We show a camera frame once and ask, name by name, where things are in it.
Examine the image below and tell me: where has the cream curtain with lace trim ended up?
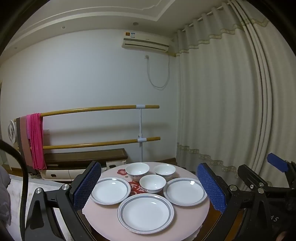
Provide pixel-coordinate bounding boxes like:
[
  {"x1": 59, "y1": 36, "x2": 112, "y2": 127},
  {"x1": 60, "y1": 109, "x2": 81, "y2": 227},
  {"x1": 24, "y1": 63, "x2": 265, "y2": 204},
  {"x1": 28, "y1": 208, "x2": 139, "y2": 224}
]
[{"x1": 174, "y1": 0, "x2": 296, "y2": 193}]

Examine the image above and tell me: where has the brown cloth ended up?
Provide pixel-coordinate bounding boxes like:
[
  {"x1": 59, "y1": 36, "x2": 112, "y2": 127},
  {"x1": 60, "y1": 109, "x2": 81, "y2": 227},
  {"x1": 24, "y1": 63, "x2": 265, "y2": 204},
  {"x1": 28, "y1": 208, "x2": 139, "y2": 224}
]
[{"x1": 18, "y1": 116, "x2": 37, "y2": 167}]

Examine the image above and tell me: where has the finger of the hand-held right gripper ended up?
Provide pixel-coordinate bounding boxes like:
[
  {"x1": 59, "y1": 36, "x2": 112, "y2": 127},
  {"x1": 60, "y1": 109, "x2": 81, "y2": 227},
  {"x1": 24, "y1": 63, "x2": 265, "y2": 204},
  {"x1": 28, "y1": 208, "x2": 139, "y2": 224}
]
[
  {"x1": 238, "y1": 164, "x2": 296, "y2": 198},
  {"x1": 267, "y1": 152, "x2": 296, "y2": 186}
]

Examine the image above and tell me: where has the white curtain rod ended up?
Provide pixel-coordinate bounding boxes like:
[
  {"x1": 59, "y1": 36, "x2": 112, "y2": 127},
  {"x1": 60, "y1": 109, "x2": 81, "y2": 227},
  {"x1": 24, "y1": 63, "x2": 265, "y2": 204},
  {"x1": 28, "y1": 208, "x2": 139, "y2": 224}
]
[{"x1": 181, "y1": 0, "x2": 233, "y2": 32}]

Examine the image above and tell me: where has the white wall air conditioner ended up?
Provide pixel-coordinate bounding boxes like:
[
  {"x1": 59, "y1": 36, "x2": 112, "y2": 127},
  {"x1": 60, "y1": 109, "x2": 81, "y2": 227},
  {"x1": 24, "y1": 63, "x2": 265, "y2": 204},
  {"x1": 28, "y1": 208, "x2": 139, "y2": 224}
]
[{"x1": 122, "y1": 30, "x2": 170, "y2": 52}]

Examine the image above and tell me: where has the white plate with grey rim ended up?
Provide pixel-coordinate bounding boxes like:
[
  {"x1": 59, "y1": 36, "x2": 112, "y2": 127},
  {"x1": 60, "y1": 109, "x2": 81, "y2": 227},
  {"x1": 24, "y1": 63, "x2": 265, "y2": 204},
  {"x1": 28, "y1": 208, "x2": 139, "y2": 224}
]
[
  {"x1": 117, "y1": 193, "x2": 174, "y2": 234},
  {"x1": 163, "y1": 177, "x2": 207, "y2": 207},
  {"x1": 89, "y1": 176, "x2": 131, "y2": 205}
]

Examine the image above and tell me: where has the pink towel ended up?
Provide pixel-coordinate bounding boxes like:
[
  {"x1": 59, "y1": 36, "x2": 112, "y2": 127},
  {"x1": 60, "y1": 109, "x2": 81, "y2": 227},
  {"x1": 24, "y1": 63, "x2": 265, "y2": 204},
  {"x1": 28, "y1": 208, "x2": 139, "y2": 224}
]
[{"x1": 26, "y1": 113, "x2": 47, "y2": 169}]

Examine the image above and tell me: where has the grey cloth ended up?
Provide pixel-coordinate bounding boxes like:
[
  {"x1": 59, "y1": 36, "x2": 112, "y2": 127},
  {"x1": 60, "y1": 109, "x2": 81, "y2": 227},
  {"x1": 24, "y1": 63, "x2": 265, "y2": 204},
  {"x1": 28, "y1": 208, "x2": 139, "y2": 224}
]
[{"x1": 0, "y1": 166, "x2": 12, "y2": 225}]

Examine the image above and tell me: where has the black cable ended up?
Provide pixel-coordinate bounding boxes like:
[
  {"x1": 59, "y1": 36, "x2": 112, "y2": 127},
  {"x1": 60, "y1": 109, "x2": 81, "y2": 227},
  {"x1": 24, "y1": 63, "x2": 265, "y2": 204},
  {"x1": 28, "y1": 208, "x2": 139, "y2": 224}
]
[{"x1": 0, "y1": 140, "x2": 29, "y2": 241}]

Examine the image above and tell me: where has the short wooden barre rail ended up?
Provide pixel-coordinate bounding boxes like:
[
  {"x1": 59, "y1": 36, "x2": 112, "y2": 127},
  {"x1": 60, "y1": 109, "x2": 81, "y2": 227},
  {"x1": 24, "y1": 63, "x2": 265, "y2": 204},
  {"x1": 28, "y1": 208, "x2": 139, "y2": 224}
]
[{"x1": 43, "y1": 137, "x2": 161, "y2": 150}]

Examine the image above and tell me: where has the white fan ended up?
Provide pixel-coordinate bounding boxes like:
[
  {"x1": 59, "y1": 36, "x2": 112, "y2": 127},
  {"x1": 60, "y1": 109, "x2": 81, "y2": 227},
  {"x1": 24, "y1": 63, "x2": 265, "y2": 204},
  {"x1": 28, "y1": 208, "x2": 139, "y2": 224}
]
[{"x1": 7, "y1": 120, "x2": 20, "y2": 142}]

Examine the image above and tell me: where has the white textured blanket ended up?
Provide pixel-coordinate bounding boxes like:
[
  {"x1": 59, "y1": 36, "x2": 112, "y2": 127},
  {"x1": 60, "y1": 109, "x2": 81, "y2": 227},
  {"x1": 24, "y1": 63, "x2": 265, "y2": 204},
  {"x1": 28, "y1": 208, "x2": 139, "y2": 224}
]
[{"x1": 6, "y1": 174, "x2": 74, "y2": 232}]

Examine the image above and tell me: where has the cream cabinet with dark top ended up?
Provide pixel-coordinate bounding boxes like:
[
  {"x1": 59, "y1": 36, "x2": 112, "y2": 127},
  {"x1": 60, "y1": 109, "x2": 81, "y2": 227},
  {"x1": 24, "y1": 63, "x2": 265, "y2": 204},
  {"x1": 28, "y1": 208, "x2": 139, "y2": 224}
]
[{"x1": 28, "y1": 148, "x2": 128, "y2": 181}]

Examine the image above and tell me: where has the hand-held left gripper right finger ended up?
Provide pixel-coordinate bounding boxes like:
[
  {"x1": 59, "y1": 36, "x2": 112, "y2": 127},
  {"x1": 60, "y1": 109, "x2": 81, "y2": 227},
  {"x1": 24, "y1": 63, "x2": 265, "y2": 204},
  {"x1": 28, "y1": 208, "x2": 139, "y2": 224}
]
[{"x1": 196, "y1": 162, "x2": 281, "y2": 241}]

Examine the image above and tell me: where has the white ceramic bowl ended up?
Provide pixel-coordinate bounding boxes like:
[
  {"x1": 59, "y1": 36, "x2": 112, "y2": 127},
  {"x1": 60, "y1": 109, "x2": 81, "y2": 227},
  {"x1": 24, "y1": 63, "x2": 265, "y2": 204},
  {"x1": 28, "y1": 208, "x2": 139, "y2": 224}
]
[
  {"x1": 125, "y1": 162, "x2": 150, "y2": 182},
  {"x1": 139, "y1": 174, "x2": 166, "y2": 194},
  {"x1": 154, "y1": 164, "x2": 176, "y2": 180}
]

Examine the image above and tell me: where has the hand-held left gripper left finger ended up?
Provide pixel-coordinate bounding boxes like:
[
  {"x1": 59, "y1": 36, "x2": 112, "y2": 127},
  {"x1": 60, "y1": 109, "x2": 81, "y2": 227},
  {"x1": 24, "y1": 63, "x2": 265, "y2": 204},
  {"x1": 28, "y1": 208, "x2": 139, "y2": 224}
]
[{"x1": 24, "y1": 160, "x2": 102, "y2": 241}]

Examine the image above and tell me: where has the round pink table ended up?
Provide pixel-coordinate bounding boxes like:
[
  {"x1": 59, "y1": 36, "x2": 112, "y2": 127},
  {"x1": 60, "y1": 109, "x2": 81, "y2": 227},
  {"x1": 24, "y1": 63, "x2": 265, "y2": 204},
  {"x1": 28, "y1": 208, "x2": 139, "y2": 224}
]
[{"x1": 82, "y1": 161, "x2": 210, "y2": 240}]

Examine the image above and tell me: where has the white barre stand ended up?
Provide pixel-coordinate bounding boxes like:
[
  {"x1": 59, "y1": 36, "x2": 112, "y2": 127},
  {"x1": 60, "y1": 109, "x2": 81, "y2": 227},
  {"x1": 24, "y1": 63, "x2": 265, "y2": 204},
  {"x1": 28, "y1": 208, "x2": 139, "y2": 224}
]
[{"x1": 136, "y1": 104, "x2": 147, "y2": 163}]

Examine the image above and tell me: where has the white power cord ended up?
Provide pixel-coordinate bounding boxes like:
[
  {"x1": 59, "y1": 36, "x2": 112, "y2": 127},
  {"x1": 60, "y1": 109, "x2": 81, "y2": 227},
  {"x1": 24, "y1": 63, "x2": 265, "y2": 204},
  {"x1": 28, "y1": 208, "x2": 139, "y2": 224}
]
[{"x1": 146, "y1": 56, "x2": 170, "y2": 89}]

